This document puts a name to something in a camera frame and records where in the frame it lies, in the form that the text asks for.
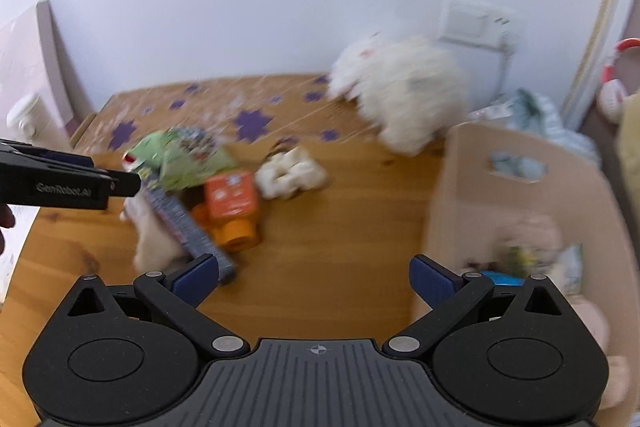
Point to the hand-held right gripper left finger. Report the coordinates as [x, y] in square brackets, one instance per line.
[197, 281]

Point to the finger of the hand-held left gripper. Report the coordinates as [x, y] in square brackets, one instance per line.
[50, 157]
[125, 185]

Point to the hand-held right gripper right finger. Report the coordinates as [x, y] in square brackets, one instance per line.
[434, 283]

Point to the small blue packet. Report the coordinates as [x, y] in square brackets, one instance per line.
[500, 279]

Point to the green paper wrapper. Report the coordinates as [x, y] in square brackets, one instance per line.
[185, 157]

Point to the yellow cartoon packet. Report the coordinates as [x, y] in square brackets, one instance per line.
[519, 259]

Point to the beige storage box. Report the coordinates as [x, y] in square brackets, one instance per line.
[480, 207]

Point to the beige cloth bundle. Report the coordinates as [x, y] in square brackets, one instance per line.
[532, 234]

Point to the white green-edged packet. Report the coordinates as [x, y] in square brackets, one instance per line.
[570, 267]

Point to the person's left hand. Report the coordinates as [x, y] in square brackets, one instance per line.
[6, 217]

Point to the red white small toy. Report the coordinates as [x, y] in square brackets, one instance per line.
[131, 160]

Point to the white thermos bottle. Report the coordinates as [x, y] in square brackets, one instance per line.
[27, 117]

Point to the white plush under packet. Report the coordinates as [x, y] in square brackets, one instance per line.
[152, 232]

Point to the long star-printed box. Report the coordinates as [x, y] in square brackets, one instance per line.
[182, 222]

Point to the orange box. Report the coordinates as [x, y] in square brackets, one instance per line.
[230, 197]

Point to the round wooden desk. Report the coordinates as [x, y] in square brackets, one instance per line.
[325, 247]

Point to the purple floral table mat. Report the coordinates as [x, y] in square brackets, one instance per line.
[250, 122]

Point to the small white plush toy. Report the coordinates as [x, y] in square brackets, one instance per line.
[290, 174]

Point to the pale green plastic bag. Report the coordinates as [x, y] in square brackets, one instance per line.
[545, 117]

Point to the pale yellow blanket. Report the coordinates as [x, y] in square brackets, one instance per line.
[630, 157]

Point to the red and white headphones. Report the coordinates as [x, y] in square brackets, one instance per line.
[615, 92]

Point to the white wall socket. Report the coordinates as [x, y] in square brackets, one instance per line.
[475, 22]

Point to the cream door frame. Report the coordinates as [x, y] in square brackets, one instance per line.
[595, 32]

